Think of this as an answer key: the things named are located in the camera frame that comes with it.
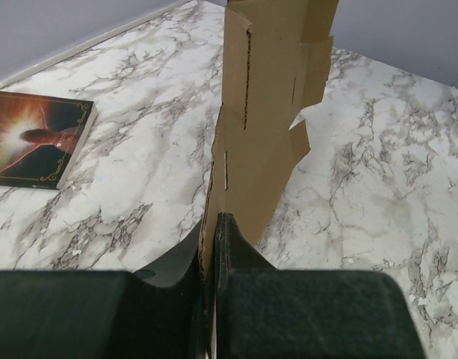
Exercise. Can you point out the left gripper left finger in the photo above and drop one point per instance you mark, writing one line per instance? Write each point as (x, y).
(154, 312)

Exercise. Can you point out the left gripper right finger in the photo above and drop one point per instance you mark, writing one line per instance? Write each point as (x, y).
(264, 312)

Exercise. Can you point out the cardboard box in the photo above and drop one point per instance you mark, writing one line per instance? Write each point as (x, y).
(276, 62)

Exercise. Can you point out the dark paperback book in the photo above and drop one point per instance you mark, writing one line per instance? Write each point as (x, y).
(41, 138)

